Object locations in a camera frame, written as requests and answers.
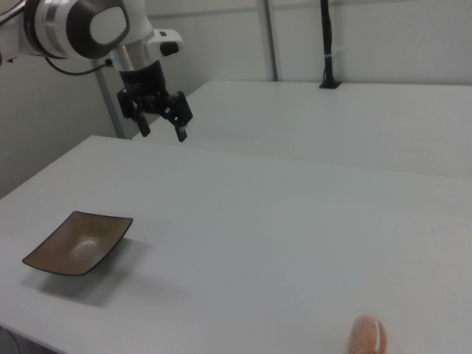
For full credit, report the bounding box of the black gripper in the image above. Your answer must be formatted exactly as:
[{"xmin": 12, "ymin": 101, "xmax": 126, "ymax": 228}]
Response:
[{"xmin": 117, "ymin": 61, "xmax": 195, "ymax": 144}]

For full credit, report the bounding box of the orange sugared bread roll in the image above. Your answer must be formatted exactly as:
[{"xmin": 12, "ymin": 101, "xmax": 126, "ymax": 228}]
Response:
[{"xmin": 348, "ymin": 314, "xmax": 389, "ymax": 354}]

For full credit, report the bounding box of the brown square ceramic plate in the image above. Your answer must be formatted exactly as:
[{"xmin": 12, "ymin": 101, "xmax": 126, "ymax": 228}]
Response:
[{"xmin": 21, "ymin": 210, "xmax": 133, "ymax": 277}]

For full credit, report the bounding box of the grey metal frame post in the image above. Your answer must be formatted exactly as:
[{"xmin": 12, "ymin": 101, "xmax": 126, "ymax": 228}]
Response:
[{"xmin": 96, "ymin": 68, "xmax": 125, "ymax": 140}]

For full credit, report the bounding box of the black cable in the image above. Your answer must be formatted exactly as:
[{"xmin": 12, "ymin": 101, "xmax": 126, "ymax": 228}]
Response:
[{"xmin": 46, "ymin": 55, "xmax": 114, "ymax": 76}]

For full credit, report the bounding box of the black camera stand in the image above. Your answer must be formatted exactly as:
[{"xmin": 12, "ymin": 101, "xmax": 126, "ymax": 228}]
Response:
[{"xmin": 319, "ymin": 0, "xmax": 342, "ymax": 90}]

